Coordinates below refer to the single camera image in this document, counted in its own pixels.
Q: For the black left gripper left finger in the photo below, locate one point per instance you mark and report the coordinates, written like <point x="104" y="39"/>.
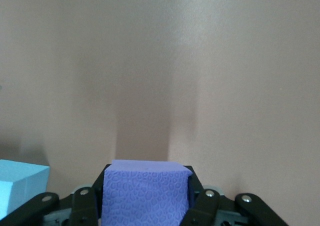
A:
<point x="50" y="208"/>

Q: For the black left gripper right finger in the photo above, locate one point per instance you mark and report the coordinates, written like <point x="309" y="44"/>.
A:
<point x="237" y="213"/>

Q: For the blue foam block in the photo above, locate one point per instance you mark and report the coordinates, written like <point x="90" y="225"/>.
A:
<point x="22" y="183"/>

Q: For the purple foam block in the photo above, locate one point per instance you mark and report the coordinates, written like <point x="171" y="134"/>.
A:
<point x="145" y="193"/>

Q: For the brown table cover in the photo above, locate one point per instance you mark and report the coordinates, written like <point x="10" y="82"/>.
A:
<point x="175" y="48"/>

